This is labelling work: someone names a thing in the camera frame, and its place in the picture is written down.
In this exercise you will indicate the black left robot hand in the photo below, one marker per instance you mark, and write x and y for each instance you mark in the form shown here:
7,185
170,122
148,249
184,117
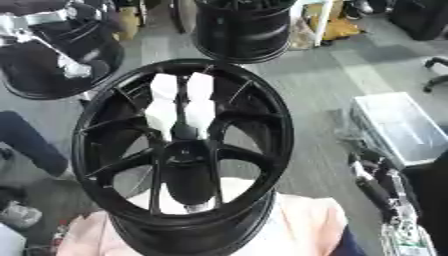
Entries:
36,58

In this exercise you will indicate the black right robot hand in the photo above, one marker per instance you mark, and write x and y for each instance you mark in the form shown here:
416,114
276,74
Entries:
373,191

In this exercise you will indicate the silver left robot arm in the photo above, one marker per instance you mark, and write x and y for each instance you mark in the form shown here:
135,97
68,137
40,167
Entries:
36,20

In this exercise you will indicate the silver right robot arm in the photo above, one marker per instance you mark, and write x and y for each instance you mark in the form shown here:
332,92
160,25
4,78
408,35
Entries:
408,236

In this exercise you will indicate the black wheel with thin spokes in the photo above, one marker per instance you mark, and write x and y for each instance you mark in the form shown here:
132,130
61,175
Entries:
111,53

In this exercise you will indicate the large black spoked wheel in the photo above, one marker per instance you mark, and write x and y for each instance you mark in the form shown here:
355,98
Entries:
262,110

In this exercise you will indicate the black deep-barrel wheel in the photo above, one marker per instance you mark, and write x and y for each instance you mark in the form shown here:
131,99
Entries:
242,31

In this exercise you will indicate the clear plastic storage box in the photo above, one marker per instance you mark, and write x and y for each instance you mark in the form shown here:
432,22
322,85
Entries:
402,126

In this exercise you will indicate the tan cardboard box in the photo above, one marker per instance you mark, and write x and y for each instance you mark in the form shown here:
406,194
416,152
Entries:
128,21

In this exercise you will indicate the person's shoe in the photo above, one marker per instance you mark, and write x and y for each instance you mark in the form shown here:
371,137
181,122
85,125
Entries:
20,215

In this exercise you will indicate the yellow bag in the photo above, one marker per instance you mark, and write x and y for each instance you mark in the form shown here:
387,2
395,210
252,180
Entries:
341,29

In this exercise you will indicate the white table leg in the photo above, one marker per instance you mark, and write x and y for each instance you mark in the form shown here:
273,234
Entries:
322,21

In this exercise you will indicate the black bag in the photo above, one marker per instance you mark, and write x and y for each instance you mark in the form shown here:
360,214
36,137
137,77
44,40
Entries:
420,18

